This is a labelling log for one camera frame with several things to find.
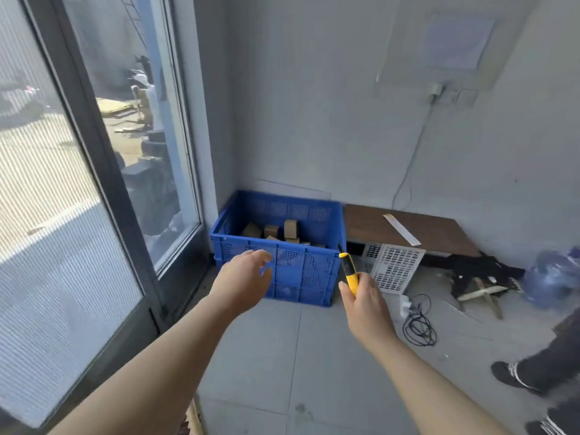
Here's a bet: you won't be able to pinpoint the person's left forearm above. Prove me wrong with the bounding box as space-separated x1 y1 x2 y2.
47 294 239 435

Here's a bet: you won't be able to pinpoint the blue plastic crate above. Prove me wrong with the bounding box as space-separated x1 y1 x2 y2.
209 190 348 308

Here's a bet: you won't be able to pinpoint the white wall cable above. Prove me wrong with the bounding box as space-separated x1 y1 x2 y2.
391 102 437 212

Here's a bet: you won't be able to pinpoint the person's left hand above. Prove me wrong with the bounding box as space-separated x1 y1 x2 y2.
208 249 274 319

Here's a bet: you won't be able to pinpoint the black framed glass door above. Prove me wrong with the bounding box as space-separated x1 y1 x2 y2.
0 0 165 435

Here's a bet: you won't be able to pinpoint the white wall panel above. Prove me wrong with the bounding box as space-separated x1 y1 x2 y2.
374 0 544 92

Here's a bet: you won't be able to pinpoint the glass window pane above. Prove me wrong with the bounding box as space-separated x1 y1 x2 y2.
61 0 203 275

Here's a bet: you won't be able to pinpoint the person's right forearm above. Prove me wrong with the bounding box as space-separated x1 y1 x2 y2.
362 332 514 435

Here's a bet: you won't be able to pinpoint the white flat strip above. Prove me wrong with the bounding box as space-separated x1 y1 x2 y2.
382 214 422 247

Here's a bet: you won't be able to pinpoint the crossed wooden sticks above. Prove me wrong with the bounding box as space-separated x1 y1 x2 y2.
457 278 511 320

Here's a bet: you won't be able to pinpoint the yellow utility knife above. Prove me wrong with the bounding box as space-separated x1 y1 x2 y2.
337 243 360 298

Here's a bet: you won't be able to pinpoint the black coiled cable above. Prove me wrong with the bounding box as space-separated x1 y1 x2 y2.
402 294 438 347

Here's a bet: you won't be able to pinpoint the brown wooden board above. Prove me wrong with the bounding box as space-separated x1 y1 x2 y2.
343 204 481 259

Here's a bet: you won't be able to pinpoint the blue water bottle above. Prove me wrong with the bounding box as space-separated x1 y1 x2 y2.
520 246 580 311

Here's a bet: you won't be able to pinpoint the black cloth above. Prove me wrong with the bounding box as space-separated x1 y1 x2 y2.
449 252 527 300

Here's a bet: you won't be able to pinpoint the white wall socket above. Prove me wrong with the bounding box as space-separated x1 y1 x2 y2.
446 88 479 108

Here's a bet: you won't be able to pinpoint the person's right hand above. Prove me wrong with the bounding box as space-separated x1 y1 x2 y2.
338 272 398 354

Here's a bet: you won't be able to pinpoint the wooden plank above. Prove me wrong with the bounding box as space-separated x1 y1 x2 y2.
180 398 205 435

